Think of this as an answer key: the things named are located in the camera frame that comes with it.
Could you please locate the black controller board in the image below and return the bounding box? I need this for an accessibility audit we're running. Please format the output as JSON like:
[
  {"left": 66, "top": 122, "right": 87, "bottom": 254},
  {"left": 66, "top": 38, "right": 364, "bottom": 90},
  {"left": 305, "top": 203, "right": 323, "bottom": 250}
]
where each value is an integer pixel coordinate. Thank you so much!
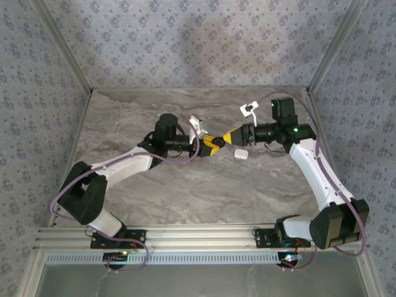
[
  {"left": 277, "top": 252, "right": 303, "bottom": 269},
  {"left": 103, "top": 252, "right": 129, "bottom": 269}
]

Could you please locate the grey metal sheet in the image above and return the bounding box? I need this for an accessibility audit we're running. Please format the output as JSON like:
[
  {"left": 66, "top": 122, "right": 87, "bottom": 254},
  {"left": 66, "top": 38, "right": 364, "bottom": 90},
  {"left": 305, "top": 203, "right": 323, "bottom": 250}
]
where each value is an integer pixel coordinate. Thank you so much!
[{"left": 40, "top": 265, "right": 369, "bottom": 297}]

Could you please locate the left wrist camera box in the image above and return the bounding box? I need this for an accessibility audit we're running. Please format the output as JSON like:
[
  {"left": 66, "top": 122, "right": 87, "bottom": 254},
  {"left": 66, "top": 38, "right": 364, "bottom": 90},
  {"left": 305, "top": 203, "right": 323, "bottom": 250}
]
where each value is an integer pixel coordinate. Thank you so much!
[{"left": 187, "top": 115, "right": 209, "bottom": 145}]

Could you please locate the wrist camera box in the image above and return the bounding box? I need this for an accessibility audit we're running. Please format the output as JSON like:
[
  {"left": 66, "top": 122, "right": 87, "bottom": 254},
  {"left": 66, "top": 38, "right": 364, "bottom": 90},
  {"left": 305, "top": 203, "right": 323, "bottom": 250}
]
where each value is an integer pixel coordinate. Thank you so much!
[
  {"left": 239, "top": 100, "right": 260, "bottom": 126},
  {"left": 187, "top": 115, "right": 209, "bottom": 145}
]

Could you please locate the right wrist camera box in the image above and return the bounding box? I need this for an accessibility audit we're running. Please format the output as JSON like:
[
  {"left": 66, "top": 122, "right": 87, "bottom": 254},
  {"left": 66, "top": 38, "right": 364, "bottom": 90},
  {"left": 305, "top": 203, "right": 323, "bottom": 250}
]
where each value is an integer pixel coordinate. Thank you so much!
[{"left": 239, "top": 100, "right": 260, "bottom": 126}]

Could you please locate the aluminium table side rail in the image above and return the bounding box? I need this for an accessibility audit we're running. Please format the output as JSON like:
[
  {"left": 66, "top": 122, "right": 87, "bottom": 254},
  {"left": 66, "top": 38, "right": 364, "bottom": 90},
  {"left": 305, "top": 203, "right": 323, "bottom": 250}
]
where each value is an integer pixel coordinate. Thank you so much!
[
  {"left": 305, "top": 88, "right": 355, "bottom": 225},
  {"left": 49, "top": 89, "right": 93, "bottom": 226}
]

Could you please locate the thin aluminium table edge rail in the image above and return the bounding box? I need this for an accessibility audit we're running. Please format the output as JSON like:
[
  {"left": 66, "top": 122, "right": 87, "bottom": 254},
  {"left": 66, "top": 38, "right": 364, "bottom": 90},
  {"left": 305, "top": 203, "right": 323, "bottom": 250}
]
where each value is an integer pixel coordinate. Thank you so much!
[{"left": 92, "top": 87, "right": 308, "bottom": 93}]

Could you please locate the wide aluminium mounting rail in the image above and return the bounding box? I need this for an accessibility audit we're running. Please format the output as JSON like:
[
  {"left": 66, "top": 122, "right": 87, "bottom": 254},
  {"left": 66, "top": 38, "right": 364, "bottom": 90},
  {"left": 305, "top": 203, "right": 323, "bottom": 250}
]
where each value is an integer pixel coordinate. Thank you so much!
[{"left": 32, "top": 225, "right": 371, "bottom": 252}]

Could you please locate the aluminium corner post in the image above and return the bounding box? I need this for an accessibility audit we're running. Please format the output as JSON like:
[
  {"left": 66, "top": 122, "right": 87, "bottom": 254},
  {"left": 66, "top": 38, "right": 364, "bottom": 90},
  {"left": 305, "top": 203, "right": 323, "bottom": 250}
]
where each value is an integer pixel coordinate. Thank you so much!
[
  {"left": 29, "top": 0, "right": 95, "bottom": 93},
  {"left": 305, "top": 0, "right": 369, "bottom": 93}
]

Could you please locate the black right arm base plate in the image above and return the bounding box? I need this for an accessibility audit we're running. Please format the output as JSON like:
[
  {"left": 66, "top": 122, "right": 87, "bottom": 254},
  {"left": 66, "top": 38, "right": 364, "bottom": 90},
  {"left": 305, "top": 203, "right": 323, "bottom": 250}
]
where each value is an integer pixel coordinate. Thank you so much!
[{"left": 255, "top": 228, "right": 312, "bottom": 248}]

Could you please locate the grey slotted cable duct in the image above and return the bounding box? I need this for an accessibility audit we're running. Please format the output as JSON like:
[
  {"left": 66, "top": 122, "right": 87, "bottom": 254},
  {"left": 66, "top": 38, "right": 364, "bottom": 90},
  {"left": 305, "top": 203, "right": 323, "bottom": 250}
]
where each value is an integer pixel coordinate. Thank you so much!
[{"left": 45, "top": 251, "right": 280, "bottom": 266}]

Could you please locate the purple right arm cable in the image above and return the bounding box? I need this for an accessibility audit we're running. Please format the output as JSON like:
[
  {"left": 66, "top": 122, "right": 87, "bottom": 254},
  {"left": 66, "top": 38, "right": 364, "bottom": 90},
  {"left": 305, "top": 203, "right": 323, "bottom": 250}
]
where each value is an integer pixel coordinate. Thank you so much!
[{"left": 256, "top": 88, "right": 369, "bottom": 273}]

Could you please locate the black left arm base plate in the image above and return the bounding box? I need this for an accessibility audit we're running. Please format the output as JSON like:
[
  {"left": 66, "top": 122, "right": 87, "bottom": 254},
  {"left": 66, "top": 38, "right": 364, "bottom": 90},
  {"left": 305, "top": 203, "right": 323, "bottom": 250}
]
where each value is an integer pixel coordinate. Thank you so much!
[{"left": 90, "top": 229, "right": 147, "bottom": 250}]

